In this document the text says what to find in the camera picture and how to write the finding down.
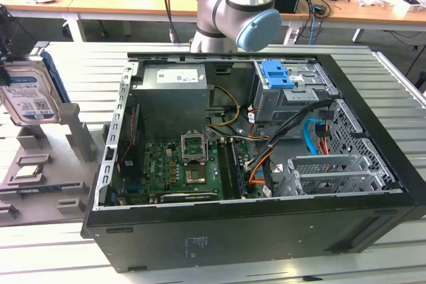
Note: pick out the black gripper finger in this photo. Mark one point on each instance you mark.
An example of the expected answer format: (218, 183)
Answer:
(3, 75)

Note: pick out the hard disk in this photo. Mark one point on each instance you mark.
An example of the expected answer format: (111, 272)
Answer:
(30, 97)

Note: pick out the metal disk bay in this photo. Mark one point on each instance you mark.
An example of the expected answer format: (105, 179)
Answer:
(333, 174)

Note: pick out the silver CPU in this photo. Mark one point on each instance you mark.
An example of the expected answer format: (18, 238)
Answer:
(28, 171)

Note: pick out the grey parts rack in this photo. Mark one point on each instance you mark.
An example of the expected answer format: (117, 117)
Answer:
(66, 171)

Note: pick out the RAM stick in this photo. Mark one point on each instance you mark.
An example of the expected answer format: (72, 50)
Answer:
(30, 190)

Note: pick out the wooden desk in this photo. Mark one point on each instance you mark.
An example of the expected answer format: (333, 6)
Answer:
(139, 3)

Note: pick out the grey power supply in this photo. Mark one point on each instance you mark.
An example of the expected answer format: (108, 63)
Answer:
(169, 97)

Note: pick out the green motherboard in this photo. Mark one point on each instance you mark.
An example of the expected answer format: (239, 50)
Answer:
(163, 164)

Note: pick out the CPU socket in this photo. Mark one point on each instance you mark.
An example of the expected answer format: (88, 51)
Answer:
(195, 176)

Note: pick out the black graphics card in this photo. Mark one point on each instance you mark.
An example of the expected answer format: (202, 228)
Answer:
(188, 196)

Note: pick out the RAM slot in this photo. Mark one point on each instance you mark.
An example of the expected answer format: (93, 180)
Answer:
(238, 167)
(226, 167)

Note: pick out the blue plastic drive latch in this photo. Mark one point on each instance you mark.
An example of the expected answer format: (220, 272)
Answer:
(274, 74)

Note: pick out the metal optical drive cage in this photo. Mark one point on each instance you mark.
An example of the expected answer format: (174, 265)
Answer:
(276, 104)

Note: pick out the black PC case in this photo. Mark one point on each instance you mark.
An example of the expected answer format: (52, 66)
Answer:
(233, 234)

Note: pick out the white power strip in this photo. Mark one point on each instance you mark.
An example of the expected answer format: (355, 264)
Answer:
(292, 35)

